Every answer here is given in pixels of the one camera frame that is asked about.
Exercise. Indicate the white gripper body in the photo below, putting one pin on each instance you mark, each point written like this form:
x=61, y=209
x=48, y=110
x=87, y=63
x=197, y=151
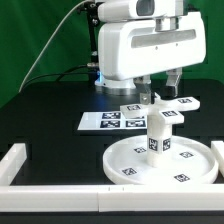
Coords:
x=132, y=49

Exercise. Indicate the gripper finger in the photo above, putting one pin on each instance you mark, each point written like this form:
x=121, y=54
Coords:
x=143, y=85
x=173, y=79

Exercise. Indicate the white cross-shaped table base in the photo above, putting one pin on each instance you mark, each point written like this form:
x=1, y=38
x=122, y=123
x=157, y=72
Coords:
x=165, y=111

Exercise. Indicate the white round table top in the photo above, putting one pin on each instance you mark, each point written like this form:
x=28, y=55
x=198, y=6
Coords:
x=189, y=161

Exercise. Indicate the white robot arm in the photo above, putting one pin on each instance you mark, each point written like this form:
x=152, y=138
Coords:
x=127, y=86

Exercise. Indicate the white sheet with markers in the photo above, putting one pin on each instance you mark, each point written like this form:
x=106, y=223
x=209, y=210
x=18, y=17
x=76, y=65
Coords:
x=113, y=120

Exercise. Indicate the white front fence bar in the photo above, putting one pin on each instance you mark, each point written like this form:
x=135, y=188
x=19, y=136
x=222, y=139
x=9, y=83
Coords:
x=111, y=198

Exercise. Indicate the white left fence bar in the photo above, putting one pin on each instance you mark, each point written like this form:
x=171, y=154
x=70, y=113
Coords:
x=11, y=163

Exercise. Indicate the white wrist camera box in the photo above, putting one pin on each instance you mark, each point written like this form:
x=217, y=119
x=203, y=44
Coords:
x=124, y=10

